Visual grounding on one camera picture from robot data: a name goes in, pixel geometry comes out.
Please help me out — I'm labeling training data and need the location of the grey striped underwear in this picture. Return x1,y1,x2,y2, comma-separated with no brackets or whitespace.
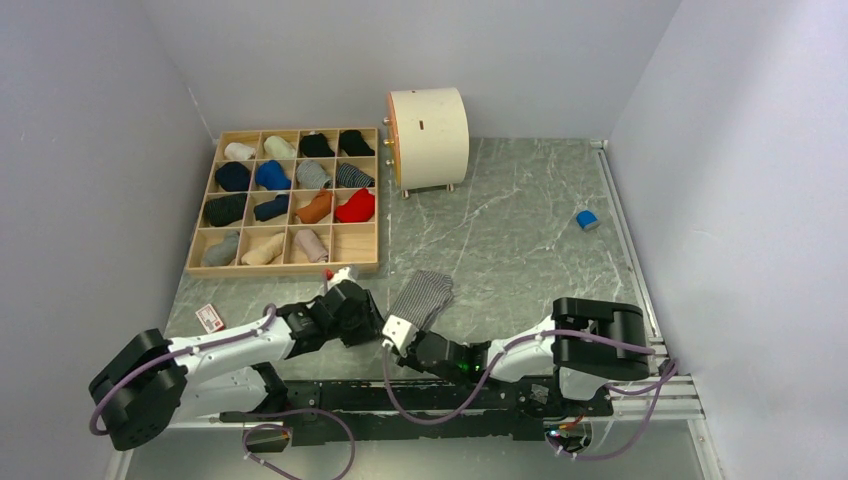
389,270,454,331

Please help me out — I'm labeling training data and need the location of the pink beige underwear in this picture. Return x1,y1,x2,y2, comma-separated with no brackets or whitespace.
294,229,329,263

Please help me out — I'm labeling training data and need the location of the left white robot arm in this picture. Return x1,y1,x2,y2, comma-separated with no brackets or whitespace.
89,280,385,451

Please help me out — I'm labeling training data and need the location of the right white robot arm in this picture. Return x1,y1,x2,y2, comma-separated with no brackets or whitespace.
382,297,655,415

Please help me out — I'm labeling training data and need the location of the red rolled sock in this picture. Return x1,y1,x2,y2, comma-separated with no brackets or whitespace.
335,188,376,223

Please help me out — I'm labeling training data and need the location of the orange rolled sock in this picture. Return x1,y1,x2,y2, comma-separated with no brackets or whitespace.
295,189,333,224

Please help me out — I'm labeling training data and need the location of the wooden compartment tray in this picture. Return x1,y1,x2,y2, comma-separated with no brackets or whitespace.
185,127,380,278

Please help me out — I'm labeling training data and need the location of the dark navy rolled sock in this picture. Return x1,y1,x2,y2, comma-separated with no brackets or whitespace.
253,194,290,222

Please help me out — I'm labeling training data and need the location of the red white small card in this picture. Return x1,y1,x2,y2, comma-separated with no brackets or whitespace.
195,303,226,334

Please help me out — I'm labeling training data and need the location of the striped dark rolled sock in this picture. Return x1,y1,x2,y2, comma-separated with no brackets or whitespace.
336,163,376,189

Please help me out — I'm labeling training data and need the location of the light grey rolled sock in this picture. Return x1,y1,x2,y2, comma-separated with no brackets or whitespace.
201,231,240,267

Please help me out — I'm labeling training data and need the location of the black ribbed rolled sock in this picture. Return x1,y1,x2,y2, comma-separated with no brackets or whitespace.
202,192,248,227

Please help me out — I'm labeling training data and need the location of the blue rolled sock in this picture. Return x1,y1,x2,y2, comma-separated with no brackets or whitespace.
255,160,292,191

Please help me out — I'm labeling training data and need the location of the black rolled sock right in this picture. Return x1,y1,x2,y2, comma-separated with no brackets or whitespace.
339,130,375,157

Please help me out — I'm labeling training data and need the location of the cream rolled sock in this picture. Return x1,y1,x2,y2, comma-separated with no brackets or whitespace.
263,135,297,159

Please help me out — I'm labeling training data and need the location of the blue small object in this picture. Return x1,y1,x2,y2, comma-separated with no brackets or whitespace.
575,210,600,231

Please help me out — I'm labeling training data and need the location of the white rolled sock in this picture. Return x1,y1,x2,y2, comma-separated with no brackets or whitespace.
223,142,256,161

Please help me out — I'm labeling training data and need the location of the cream cylindrical drum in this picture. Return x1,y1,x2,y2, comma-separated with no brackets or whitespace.
383,87,470,199

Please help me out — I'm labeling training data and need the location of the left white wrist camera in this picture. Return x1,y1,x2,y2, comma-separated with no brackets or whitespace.
323,265,359,293

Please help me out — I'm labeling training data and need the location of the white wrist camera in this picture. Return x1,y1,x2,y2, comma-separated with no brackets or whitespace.
382,315,419,356
323,265,359,293

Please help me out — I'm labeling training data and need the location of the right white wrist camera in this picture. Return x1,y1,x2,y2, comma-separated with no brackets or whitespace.
382,315,419,356

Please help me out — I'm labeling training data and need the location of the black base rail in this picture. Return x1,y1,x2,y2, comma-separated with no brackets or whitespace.
218,376,614,446

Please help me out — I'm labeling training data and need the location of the aluminium frame rail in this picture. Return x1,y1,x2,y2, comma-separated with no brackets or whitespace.
107,376,722,479

